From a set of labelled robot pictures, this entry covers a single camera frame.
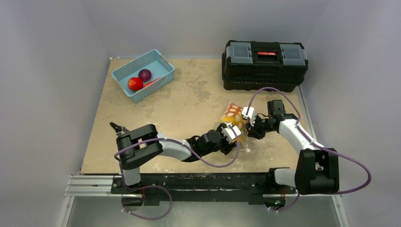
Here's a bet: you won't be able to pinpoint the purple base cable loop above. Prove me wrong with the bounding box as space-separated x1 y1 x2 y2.
121 185 173 221

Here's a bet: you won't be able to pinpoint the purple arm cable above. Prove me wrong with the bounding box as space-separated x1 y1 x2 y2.
248 87 372 195
113 125 240 168

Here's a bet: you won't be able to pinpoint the light blue perforated basket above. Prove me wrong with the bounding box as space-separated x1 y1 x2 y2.
112 49 175 103

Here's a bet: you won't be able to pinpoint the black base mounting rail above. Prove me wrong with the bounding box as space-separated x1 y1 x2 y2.
111 173 296 207

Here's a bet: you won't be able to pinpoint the black plastic toolbox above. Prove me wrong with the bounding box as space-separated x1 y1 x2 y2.
222 40 308 92

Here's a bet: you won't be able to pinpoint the polka dot zip top bag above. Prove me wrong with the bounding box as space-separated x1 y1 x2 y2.
213 102 250 153

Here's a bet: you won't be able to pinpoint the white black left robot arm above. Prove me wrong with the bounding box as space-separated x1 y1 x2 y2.
114 123 243 193

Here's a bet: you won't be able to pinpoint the black handled pliers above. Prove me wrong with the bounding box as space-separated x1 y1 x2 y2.
109 122 129 136

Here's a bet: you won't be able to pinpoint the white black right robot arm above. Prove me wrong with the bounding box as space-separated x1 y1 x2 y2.
241 100 339 195

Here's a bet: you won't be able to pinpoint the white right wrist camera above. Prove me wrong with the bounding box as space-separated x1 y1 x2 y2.
241 106 256 126

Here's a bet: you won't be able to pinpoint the red fake apple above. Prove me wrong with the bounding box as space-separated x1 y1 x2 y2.
127 77 144 92

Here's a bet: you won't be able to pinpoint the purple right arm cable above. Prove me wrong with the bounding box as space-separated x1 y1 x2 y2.
248 87 372 195

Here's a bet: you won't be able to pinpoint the purple fake cabbage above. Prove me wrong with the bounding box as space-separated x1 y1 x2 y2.
138 69 152 82

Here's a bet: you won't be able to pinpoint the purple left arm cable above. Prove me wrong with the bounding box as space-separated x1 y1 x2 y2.
113 125 240 168

